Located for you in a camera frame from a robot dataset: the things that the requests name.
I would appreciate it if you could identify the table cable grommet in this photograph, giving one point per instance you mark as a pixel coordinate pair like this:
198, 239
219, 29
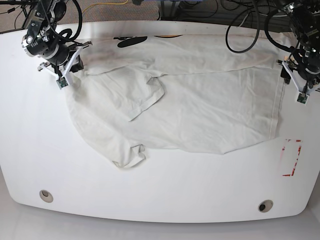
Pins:
46, 196
265, 206

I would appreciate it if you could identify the left table cable grommet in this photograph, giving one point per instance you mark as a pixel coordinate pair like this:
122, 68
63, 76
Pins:
46, 196

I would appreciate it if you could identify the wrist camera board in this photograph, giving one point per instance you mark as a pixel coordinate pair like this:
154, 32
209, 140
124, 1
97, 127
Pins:
62, 82
302, 98

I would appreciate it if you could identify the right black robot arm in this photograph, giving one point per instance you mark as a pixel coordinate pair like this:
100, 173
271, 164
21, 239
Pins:
42, 40

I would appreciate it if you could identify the white T-shirt black print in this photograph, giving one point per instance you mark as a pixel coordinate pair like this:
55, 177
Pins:
187, 92

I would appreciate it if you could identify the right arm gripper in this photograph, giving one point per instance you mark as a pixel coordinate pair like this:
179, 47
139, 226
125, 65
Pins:
66, 60

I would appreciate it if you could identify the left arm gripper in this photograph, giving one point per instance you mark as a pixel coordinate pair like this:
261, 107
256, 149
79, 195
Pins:
305, 77

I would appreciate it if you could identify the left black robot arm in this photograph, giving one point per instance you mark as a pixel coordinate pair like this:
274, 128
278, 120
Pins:
305, 24

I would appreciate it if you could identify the red tape rectangle marking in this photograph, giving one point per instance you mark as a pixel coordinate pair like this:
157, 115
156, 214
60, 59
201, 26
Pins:
289, 157

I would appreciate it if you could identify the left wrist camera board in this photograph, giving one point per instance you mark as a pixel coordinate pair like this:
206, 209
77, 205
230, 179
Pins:
302, 98

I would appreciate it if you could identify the black tripod legs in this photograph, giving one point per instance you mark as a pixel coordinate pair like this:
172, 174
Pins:
13, 17

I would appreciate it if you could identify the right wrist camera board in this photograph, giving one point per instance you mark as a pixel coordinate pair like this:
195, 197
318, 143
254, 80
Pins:
62, 82

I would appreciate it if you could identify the right table cable grommet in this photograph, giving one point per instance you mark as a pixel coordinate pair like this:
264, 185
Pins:
265, 206

